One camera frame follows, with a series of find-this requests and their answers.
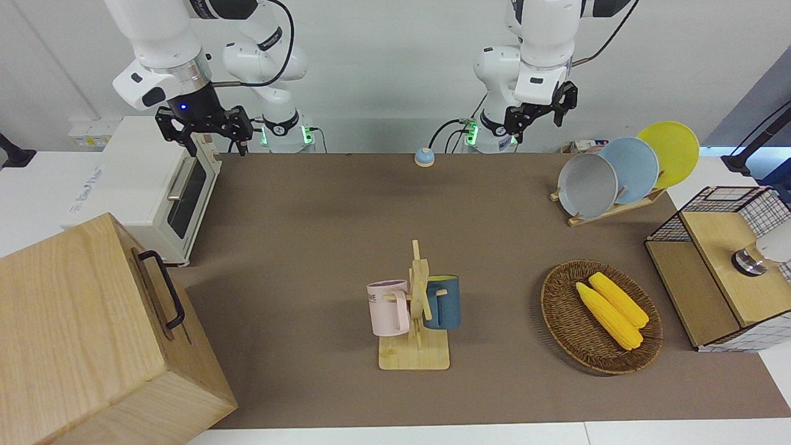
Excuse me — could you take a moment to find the wire grid wooden shelf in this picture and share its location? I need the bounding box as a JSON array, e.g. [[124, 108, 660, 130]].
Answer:
[[645, 185, 791, 353]]

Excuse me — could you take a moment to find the small white carton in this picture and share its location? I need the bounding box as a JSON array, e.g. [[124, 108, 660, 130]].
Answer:
[[559, 140, 609, 156]]

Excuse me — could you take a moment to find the yellow corn cob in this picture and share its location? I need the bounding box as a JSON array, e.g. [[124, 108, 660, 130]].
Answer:
[[588, 272, 649, 329], [575, 282, 644, 352]]

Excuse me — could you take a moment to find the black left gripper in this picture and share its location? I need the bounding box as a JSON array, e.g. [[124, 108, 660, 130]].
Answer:
[[503, 80, 579, 145]]

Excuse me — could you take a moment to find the black clamp stand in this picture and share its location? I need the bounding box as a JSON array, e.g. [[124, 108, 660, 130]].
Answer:
[[0, 133, 36, 169]]

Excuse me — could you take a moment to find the wooden plate rack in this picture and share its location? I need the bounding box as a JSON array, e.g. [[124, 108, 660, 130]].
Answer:
[[550, 185, 667, 227]]

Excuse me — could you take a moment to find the black base cable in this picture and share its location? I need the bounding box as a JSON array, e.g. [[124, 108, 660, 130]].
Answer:
[[428, 119, 474, 154]]

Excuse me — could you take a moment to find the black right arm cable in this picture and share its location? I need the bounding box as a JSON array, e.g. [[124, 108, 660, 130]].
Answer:
[[210, 0, 296, 88]]

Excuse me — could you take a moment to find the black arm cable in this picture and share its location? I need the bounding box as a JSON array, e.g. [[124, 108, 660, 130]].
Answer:
[[571, 0, 638, 66], [210, 0, 296, 88]]

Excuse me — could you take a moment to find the brown table mat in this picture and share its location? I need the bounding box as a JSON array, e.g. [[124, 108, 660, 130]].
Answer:
[[170, 153, 791, 430]]

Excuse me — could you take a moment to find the toaster oven door handle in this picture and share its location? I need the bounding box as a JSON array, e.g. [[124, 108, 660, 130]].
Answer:
[[166, 157, 198, 202]]

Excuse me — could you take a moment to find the dark blue mug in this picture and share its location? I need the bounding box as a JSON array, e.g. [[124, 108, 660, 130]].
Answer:
[[423, 275, 462, 331]]

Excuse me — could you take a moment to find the pink mug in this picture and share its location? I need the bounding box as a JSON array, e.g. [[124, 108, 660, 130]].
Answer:
[[367, 279, 412, 337]]

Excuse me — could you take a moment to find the black pole stand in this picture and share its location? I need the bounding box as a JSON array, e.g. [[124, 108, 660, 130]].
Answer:
[[720, 102, 791, 177]]

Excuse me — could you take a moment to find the light blue plate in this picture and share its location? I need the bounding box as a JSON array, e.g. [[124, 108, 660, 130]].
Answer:
[[598, 137, 660, 205]]

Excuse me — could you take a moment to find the light wooden box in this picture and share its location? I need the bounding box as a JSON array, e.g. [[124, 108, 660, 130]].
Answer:
[[0, 212, 239, 445]]

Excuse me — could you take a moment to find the white bulb with metal base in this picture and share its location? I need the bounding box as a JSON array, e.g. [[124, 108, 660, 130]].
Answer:
[[732, 219, 791, 277]]

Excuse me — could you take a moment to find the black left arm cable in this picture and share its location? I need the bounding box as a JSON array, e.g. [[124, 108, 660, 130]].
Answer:
[[571, 0, 638, 66]]

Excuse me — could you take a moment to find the white toaster oven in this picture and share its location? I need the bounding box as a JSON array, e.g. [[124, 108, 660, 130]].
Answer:
[[60, 116, 222, 268]]

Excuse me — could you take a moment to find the black box handle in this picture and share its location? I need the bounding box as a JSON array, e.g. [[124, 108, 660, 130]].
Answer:
[[137, 250, 186, 331]]

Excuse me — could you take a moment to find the white wall socket box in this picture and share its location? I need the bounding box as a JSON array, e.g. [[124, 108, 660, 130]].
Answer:
[[68, 117, 121, 148]]

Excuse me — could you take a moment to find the wooden mug rack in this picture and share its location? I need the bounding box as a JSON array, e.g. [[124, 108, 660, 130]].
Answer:
[[378, 239, 450, 371]]

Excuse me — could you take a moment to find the yellow plate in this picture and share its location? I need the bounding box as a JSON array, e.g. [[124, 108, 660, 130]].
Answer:
[[637, 121, 700, 189]]

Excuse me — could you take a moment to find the gray plate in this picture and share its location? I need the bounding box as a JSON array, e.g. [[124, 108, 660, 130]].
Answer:
[[557, 153, 619, 221]]

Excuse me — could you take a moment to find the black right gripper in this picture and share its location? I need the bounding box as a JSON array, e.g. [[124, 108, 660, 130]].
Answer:
[[154, 83, 255, 159]]

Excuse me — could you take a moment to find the brown wicker basket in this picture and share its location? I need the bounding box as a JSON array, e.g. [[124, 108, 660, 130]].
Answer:
[[541, 260, 664, 376]]

